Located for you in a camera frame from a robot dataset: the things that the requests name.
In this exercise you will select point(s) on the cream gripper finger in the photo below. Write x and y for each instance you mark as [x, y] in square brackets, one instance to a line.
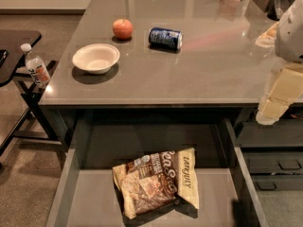
[283, 88]

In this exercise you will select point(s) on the brown chip bag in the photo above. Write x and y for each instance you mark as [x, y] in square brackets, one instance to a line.
[156, 180]

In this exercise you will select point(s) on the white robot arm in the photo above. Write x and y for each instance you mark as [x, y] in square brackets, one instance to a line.
[289, 35]

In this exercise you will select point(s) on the open grey top drawer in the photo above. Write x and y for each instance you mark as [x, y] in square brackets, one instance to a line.
[88, 197]

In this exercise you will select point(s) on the glass jar with snacks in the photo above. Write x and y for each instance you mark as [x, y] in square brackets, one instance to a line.
[267, 38]

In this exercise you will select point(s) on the dark metal container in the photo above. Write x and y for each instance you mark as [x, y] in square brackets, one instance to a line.
[278, 8]

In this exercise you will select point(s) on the blue soda can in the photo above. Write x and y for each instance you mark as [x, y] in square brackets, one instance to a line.
[167, 38]

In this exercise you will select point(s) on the red apple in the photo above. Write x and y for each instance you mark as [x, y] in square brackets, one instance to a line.
[123, 29]

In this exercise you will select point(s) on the white paper bowl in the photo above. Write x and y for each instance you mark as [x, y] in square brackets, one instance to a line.
[96, 58]

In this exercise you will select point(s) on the clear plastic water bottle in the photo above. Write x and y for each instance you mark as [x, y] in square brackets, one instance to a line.
[35, 66]

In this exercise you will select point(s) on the dark side table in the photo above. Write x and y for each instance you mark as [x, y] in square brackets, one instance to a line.
[11, 70]

